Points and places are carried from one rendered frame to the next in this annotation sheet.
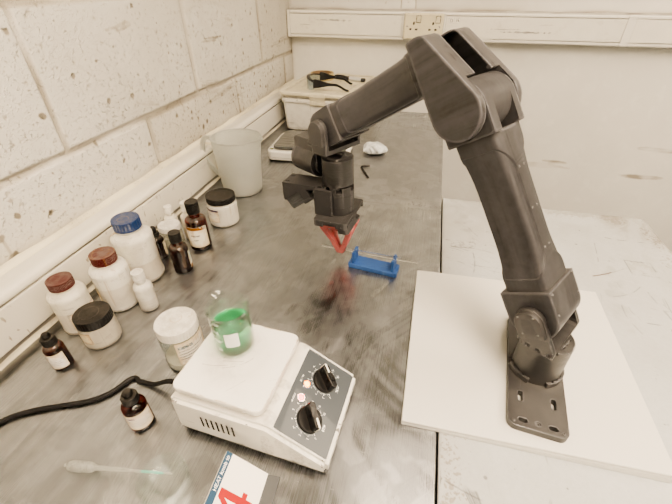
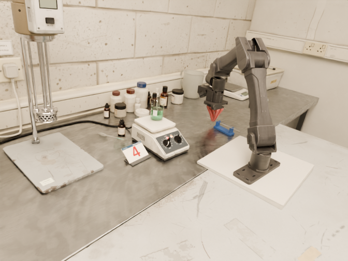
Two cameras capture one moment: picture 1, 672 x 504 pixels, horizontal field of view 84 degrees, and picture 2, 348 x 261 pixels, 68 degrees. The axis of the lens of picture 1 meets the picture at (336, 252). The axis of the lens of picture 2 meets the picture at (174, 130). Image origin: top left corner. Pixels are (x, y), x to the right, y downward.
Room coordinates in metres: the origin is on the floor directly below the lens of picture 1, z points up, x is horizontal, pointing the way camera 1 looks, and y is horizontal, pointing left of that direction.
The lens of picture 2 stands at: (-0.49, -0.34, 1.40)
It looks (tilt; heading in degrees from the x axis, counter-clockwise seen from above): 26 degrees down; 25
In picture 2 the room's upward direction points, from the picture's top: 7 degrees clockwise
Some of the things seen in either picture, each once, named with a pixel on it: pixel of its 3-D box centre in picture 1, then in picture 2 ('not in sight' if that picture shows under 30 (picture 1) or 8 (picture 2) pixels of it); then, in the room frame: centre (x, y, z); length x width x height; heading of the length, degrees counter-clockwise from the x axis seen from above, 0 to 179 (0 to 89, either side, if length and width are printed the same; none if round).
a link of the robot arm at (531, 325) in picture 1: (547, 318); (261, 142); (0.34, -0.27, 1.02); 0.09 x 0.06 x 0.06; 133
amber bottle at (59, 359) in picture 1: (54, 349); (106, 110); (0.36, 0.41, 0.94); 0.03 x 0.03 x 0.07
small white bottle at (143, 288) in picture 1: (143, 289); (137, 106); (0.49, 0.33, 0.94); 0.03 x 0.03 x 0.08
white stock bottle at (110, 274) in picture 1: (112, 278); (130, 100); (0.50, 0.39, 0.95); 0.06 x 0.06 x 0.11
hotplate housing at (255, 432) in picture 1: (262, 387); (158, 135); (0.30, 0.10, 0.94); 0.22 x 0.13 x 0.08; 73
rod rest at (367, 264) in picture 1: (374, 260); (224, 127); (0.60, -0.08, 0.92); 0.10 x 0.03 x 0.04; 69
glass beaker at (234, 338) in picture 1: (230, 323); (157, 110); (0.33, 0.13, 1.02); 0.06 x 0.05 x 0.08; 41
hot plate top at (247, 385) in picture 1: (239, 361); (155, 122); (0.30, 0.12, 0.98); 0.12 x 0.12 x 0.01; 73
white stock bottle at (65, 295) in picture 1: (71, 302); (116, 101); (0.45, 0.43, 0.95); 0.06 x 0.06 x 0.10
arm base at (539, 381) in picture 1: (541, 353); (259, 160); (0.34, -0.28, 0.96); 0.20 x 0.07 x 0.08; 160
